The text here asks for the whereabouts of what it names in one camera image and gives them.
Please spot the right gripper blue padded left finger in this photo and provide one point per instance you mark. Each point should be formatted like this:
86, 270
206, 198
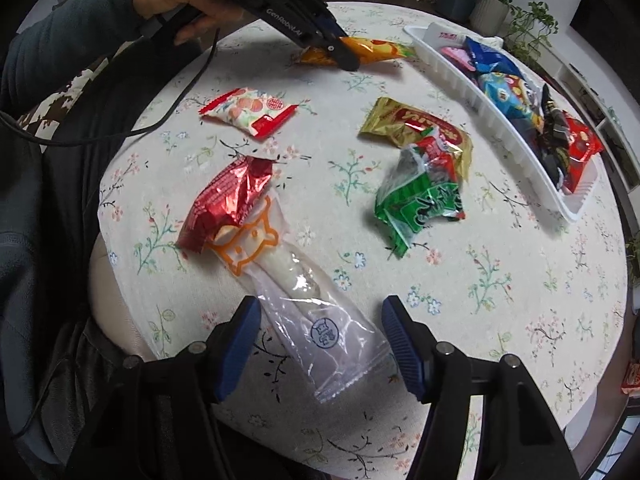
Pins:
233, 345

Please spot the red foil snack packet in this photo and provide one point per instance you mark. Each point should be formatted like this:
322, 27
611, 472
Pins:
225, 201

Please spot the trailing pothos plant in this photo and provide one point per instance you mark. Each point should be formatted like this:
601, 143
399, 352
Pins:
529, 30

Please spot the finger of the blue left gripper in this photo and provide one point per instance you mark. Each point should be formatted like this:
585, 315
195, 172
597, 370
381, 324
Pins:
332, 27

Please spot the black snack packet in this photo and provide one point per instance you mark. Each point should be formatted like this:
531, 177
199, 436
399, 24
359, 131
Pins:
554, 140

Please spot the green red snack packet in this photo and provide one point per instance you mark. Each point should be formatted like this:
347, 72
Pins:
423, 186

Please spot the clear white sausage packet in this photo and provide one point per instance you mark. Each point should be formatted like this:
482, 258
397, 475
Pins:
328, 336

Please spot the white tv console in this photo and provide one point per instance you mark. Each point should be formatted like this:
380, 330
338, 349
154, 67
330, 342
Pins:
620, 159

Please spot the red white candy packet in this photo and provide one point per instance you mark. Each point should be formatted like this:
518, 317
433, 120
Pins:
254, 112

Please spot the cartoon blue snack packet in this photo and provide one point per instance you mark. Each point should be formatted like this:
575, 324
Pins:
515, 97

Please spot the plant in white ribbed pot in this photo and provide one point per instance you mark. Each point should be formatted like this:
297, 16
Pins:
489, 15

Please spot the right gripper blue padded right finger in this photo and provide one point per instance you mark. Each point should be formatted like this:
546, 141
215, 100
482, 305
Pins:
410, 353

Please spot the pink snack packet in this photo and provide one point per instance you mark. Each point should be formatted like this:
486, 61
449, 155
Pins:
459, 57

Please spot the orange snack packet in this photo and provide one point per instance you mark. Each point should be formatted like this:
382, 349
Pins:
373, 50

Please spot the grey sleeved left forearm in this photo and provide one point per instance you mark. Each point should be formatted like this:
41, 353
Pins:
50, 53

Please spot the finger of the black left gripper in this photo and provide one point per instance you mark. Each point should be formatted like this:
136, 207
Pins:
326, 49

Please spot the gold red snack packet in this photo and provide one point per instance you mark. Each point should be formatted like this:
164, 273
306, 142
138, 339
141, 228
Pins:
403, 124

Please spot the white plastic tray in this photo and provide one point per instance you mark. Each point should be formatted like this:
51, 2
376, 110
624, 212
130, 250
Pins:
570, 206

